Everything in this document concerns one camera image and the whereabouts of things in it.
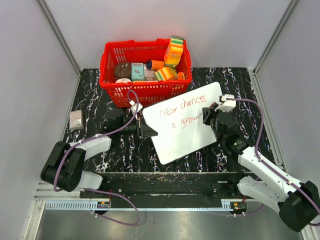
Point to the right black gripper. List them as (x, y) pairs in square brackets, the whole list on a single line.
[(208, 113)]

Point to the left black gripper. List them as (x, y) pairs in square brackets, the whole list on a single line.
[(143, 130)]

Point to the red capped whiteboard marker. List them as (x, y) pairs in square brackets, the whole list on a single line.
[(207, 110)]

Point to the white whiteboard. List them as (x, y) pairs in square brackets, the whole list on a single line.
[(179, 123)]

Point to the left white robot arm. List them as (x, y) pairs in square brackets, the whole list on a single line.
[(64, 167)]

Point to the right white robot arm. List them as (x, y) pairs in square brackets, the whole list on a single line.
[(297, 203)]

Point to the red plastic shopping basket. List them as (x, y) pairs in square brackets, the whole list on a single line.
[(132, 51)]

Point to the orange snack packet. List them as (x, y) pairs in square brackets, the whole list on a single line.
[(180, 76)]

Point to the yellow green sponge pack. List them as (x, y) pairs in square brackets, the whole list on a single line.
[(165, 74)]

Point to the white round lid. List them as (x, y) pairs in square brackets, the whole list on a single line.
[(123, 80)]

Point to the teal small box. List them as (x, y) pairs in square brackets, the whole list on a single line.
[(137, 72)]

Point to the brown chocolate muffin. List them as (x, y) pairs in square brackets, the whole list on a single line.
[(123, 70)]

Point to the orange blue can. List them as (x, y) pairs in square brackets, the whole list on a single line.
[(154, 65)]

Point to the orange juice carton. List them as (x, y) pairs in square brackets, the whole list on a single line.
[(174, 51)]

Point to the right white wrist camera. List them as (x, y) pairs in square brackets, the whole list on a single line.
[(226, 103)]

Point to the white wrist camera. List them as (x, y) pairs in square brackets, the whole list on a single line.
[(135, 107), (226, 103)]

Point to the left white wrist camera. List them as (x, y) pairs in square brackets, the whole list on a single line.
[(135, 107)]

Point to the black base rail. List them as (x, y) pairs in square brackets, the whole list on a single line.
[(172, 191)]

